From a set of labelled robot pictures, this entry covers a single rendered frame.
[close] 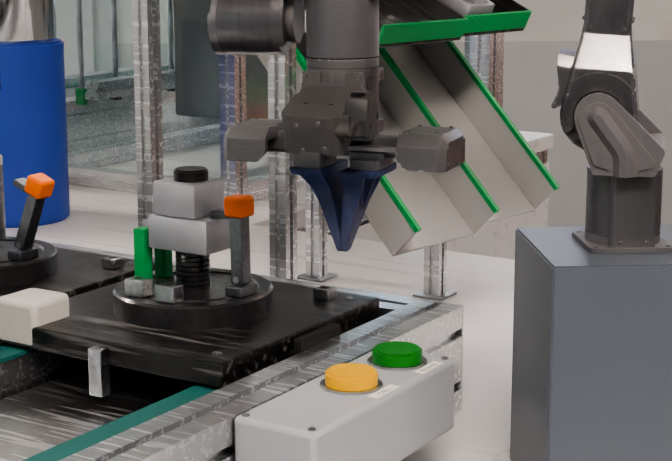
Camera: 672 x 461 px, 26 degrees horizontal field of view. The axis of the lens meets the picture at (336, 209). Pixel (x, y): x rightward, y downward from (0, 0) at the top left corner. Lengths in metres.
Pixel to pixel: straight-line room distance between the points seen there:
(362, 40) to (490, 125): 0.55
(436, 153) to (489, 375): 0.42
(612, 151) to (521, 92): 3.96
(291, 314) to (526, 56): 3.82
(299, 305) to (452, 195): 0.28
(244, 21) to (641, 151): 0.32
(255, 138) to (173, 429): 0.26
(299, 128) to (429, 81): 0.61
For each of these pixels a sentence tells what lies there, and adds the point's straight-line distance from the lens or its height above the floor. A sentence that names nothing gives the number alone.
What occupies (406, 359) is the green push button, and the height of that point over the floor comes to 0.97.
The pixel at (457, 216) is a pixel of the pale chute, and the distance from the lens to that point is 1.50.
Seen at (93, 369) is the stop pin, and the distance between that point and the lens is 1.20.
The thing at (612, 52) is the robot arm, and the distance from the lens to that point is 1.10.
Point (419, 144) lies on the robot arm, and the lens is 1.11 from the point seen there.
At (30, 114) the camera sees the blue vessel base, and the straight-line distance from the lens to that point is 2.17.
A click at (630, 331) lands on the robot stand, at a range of 1.09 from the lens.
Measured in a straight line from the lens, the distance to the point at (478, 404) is 1.38.
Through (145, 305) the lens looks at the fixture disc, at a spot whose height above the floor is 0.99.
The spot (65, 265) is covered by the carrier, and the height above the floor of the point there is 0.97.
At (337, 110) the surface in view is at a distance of 1.08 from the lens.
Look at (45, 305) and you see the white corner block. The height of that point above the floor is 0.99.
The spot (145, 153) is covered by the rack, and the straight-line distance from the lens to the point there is 1.54.
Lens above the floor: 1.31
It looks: 11 degrees down
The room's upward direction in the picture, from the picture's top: straight up
